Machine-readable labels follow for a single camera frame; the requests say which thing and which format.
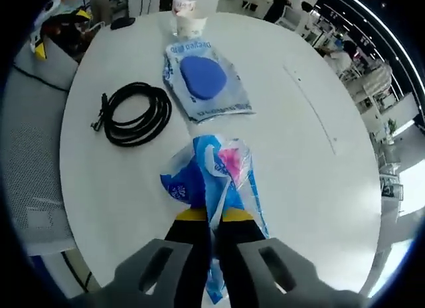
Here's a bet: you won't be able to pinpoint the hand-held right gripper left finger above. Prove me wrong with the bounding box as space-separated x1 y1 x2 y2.
114 210 213 308

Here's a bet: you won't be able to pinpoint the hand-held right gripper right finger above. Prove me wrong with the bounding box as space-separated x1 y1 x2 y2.
215 208 328 308

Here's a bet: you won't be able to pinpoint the blue tissue pack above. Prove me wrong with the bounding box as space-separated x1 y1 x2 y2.
159 132 269 305

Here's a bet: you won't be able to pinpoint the clear plastic water bottle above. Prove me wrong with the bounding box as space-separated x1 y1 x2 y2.
171 0 199 19

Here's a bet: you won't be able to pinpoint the white paper cup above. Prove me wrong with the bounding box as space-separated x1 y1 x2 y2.
175 14 209 39

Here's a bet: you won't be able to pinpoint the blue pad plastic package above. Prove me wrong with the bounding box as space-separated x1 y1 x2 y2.
161 38 257 123

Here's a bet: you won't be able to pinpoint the grey mesh office chair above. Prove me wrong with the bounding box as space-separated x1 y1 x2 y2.
0 34 100 256

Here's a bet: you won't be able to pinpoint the potted green plant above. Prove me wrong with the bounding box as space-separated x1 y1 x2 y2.
384 118 399 145

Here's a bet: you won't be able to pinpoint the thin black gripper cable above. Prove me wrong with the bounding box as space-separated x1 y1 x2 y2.
62 251 92 294
13 64 72 92

